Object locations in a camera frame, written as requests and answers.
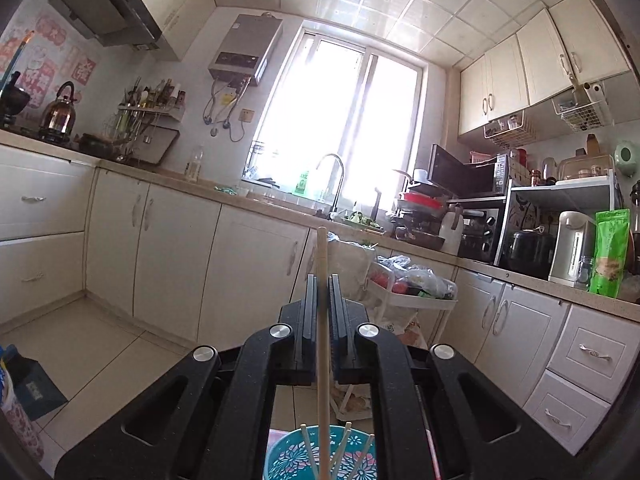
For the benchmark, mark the red checkered plastic tablecloth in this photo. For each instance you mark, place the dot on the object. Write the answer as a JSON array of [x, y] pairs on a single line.
[[274, 436]]

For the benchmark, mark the white electric water boiler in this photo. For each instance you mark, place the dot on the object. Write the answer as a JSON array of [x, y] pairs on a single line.
[[574, 249]]

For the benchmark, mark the black toaster oven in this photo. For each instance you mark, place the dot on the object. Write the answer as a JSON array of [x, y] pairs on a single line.
[[482, 226]]

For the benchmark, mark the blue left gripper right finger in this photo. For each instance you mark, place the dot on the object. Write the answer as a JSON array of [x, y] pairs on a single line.
[[339, 326]]

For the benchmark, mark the blue mop handle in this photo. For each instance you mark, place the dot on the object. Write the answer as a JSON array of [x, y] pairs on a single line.
[[18, 52]]

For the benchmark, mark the utensil drying rack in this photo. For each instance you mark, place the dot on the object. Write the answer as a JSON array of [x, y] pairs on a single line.
[[137, 132]]

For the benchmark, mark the kitchen faucet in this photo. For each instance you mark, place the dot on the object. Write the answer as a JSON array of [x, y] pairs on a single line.
[[337, 179]]

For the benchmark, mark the copper kettle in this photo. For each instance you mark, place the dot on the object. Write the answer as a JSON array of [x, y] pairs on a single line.
[[58, 119]]

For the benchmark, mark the floral pattern bin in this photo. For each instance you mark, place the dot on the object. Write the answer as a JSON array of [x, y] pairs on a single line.
[[22, 426]]

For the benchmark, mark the black microwave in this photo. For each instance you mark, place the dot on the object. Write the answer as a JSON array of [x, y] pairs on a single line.
[[488, 178]]

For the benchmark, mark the black wok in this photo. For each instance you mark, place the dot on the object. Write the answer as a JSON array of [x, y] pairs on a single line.
[[13, 100]]

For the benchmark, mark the green snack bag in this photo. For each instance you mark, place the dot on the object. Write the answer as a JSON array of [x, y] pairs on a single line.
[[610, 253]]

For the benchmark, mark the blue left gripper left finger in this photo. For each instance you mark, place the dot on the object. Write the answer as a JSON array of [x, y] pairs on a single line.
[[307, 327]]

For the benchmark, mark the range hood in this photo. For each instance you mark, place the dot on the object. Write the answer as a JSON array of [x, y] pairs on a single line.
[[112, 22]]

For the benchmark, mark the white rolling kitchen cart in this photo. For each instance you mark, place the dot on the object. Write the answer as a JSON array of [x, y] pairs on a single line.
[[401, 296]]

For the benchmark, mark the wall gas water heater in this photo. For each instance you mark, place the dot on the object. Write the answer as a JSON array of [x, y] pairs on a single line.
[[246, 49]]

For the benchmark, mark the clear plastic bottle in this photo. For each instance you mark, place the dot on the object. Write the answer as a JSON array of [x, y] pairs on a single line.
[[194, 165]]

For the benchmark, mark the wooden chopstick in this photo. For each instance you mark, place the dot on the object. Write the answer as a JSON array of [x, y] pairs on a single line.
[[310, 451], [361, 457], [337, 458], [323, 354]]

